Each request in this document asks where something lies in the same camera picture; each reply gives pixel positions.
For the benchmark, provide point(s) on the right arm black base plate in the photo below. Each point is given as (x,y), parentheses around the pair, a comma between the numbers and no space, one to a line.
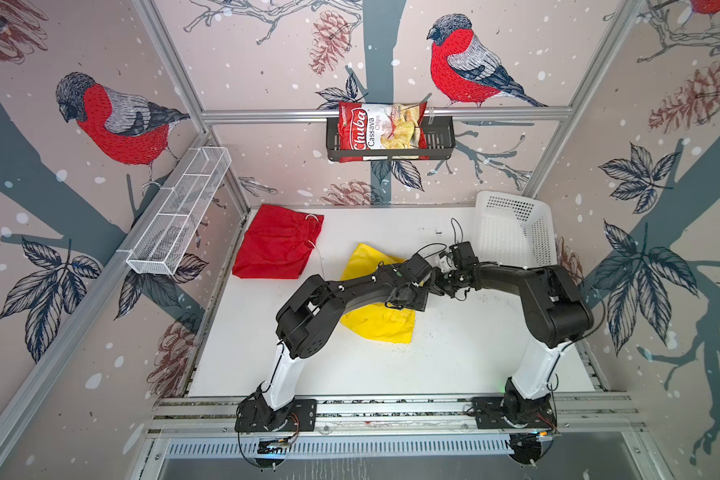
(494,412)

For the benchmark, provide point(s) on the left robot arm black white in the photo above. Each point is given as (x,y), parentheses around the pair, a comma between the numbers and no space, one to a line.
(305,324)

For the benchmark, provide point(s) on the white plastic basket tray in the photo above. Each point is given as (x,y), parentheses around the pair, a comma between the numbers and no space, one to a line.
(513,230)

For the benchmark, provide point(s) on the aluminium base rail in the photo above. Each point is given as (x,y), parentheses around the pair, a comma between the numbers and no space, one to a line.
(396,414)

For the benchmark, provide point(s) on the horizontal aluminium frame bar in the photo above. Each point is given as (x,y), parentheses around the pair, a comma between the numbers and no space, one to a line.
(509,114)

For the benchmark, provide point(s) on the red shorts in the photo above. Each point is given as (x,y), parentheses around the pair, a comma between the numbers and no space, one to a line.
(277,244)

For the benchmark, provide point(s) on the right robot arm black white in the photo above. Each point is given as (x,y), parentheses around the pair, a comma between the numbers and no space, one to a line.
(554,314)

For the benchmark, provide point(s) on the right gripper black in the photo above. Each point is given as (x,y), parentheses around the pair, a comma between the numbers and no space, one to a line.
(437,287)

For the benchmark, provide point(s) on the white mesh wall shelf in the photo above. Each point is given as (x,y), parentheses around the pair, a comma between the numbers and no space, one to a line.
(169,233)

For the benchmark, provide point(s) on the red cassava chips bag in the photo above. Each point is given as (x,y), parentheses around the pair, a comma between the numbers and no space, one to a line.
(363,127)

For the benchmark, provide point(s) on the black wire wall basket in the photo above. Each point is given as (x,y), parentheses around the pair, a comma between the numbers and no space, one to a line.
(438,134)

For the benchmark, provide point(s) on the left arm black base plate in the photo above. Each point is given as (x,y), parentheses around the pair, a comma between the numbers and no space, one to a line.
(254,415)

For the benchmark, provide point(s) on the yellow shorts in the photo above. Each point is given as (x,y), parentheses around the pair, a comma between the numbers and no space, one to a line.
(375,322)

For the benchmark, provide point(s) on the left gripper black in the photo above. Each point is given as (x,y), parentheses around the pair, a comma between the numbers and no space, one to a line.
(421,303)

